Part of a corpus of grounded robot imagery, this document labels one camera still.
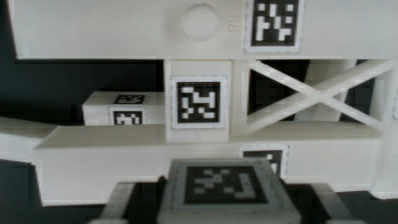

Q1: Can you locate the white chair back frame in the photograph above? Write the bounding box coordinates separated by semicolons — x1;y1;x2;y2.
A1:
6;0;398;206

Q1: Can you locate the white U-shaped fence frame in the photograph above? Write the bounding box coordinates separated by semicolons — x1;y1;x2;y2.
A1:
0;117;57;163

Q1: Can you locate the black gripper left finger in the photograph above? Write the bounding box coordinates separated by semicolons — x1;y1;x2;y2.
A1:
87;177;167;224

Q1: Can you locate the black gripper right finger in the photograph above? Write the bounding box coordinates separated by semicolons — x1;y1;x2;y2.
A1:
285;183;368;224

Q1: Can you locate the white tagged chair nut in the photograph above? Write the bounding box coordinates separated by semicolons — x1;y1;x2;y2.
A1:
157;159;302;224

